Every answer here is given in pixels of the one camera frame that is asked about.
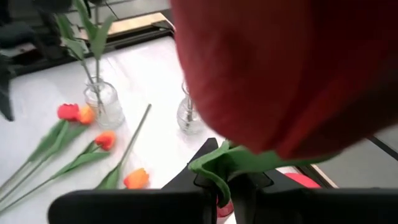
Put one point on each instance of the orange artificial tulip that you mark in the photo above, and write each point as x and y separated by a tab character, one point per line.
87	115
105	140
136	179

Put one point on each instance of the clear ribbed glass jar vase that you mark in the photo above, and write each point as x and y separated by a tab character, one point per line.
109	115

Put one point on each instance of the red artificial tulip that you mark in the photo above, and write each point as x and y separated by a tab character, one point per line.
280	77
68	112

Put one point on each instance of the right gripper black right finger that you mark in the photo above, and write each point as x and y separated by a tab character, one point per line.
311	207

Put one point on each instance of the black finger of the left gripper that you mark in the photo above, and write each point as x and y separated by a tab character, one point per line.
5	93

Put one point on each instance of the clear bottle-shaped glass vase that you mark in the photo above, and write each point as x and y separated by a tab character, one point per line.
186	119

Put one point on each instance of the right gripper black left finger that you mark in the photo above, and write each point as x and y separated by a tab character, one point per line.
130	207

